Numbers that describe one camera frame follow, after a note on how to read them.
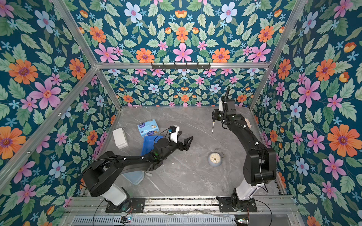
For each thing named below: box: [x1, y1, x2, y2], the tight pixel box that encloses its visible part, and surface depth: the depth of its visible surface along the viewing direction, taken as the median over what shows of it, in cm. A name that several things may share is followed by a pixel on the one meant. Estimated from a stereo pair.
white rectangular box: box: [112, 127, 129, 150], surface depth 98 cm
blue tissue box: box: [137, 118, 160, 138], surface depth 103 cm
